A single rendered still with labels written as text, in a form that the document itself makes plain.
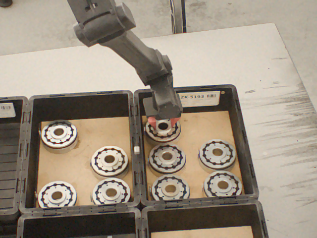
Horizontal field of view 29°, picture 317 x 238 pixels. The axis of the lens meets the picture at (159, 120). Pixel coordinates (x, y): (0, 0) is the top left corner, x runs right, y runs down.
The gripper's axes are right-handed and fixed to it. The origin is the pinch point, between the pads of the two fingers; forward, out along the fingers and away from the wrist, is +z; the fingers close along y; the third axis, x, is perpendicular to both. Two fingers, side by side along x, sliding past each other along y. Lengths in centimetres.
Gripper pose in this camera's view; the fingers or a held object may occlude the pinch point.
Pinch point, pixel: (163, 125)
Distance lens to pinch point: 174.8
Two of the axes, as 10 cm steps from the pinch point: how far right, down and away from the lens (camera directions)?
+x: -1.9, -7.5, 6.3
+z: 0.1, 6.4, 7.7
